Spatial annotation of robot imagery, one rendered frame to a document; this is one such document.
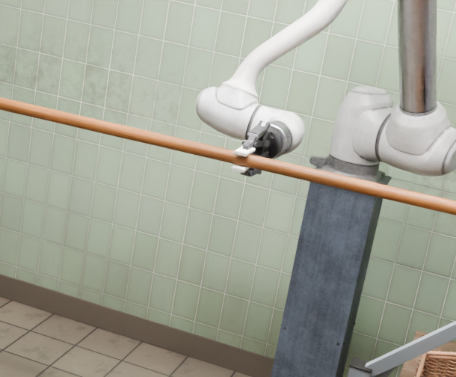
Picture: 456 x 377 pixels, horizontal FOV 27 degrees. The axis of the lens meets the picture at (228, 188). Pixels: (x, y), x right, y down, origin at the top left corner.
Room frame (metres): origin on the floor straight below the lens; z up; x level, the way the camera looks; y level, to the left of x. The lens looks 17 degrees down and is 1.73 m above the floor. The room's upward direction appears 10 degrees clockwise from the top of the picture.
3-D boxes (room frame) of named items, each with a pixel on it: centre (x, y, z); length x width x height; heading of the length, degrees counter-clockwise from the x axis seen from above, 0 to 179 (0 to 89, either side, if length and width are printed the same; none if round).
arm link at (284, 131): (2.28, -0.09, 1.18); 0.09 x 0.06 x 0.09; 74
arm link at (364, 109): (2.74, -0.37, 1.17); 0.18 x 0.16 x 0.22; 53
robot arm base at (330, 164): (2.75, -0.34, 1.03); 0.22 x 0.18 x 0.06; 74
